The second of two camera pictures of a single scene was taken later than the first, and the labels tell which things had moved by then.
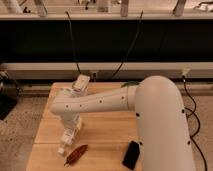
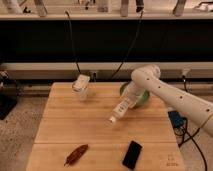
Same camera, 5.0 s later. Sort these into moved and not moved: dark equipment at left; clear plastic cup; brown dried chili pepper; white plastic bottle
Moved: white plastic bottle
Not moved: dark equipment at left; clear plastic cup; brown dried chili pepper
